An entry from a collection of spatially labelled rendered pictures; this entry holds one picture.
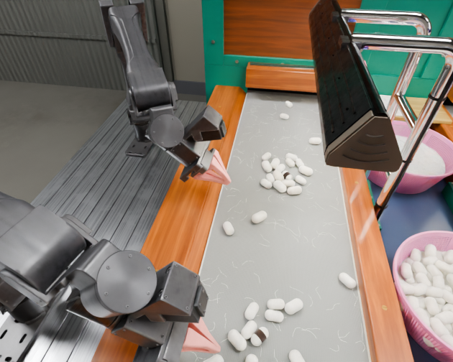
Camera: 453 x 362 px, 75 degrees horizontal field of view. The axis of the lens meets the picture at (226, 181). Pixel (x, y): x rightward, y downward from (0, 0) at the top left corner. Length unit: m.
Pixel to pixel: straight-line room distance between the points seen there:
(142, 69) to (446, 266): 0.70
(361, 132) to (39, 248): 0.35
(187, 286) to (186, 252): 0.28
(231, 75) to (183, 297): 0.95
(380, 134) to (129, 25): 0.54
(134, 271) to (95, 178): 0.67
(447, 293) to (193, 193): 0.53
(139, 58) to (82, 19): 2.35
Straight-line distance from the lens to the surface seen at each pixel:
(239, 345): 0.53
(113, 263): 0.30
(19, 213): 0.38
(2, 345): 0.73
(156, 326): 0.38
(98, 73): 3.11
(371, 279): 0.62
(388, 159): 0.37
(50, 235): 0.37
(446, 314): 0.67
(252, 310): 0.55
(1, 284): 0.60
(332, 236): 0.69
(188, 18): 2.65
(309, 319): 0.58
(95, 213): 0.85
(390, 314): 0.60
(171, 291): 0.31
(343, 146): 0.35
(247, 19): 1.11
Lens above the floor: 1.26
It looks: 43 degrees down
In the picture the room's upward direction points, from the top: straight up
